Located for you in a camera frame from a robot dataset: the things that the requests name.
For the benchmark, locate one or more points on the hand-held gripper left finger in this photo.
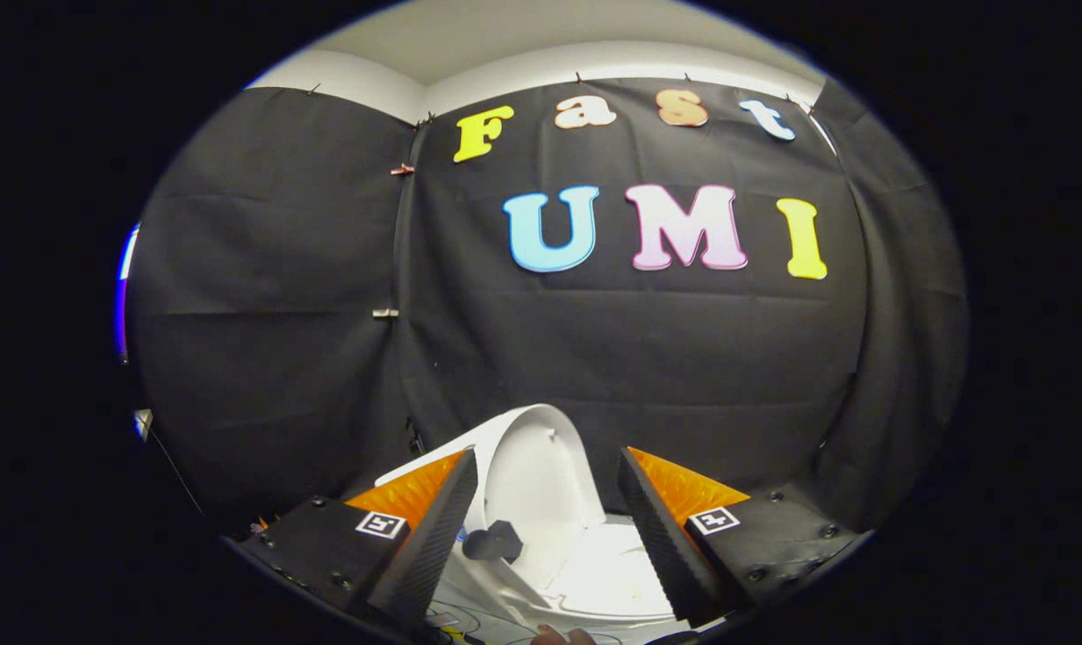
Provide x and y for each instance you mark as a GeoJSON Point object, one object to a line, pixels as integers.
{"type": "Point", "coordinates": [438, 537]}

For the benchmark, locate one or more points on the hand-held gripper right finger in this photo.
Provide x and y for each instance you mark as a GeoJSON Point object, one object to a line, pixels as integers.
{"type": "Point", "coordinates": [657, 537]}

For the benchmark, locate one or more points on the white toilet bowl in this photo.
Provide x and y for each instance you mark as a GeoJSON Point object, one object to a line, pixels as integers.
{"type": "Point", "coordinates": [613, 573]}

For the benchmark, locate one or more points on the black backdrop cloth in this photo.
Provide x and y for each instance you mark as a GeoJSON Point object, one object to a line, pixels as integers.
{"type": "Point", "coordinates": [639, 358]}

